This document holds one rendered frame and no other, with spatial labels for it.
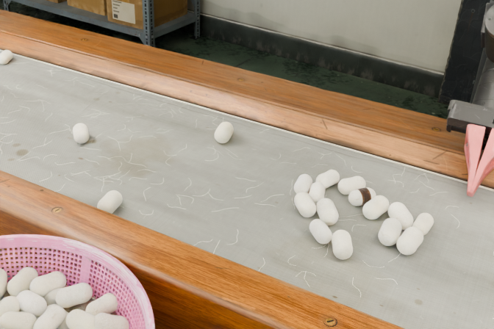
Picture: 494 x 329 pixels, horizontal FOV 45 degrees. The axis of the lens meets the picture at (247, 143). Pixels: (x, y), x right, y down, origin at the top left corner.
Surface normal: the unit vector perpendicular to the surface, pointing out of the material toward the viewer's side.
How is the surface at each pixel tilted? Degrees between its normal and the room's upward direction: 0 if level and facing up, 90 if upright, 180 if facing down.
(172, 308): 90
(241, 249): 0
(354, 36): 89
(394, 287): 0
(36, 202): 0
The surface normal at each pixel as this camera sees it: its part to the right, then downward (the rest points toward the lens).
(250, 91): 0.04, -0.87
